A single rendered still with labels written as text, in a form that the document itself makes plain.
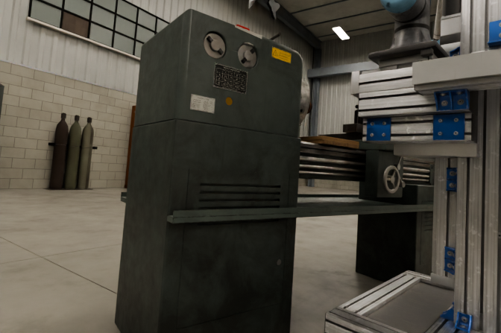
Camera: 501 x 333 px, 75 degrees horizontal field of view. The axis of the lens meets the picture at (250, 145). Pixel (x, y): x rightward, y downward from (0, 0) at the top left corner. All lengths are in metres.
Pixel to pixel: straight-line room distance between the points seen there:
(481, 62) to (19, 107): 7.54
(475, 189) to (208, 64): 1.03
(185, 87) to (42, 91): 6.96
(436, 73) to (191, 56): 0.78
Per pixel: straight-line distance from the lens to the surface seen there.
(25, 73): 7.97
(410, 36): 1.33
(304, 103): 1.65
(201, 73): 1.20
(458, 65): 1.12
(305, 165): 1.64
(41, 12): 8.40
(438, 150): 1.34
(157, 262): 1.22
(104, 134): 8.56
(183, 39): 1.21
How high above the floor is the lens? 0.71
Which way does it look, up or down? 4 degrees up
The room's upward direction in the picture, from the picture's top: 4 degrees clockwise
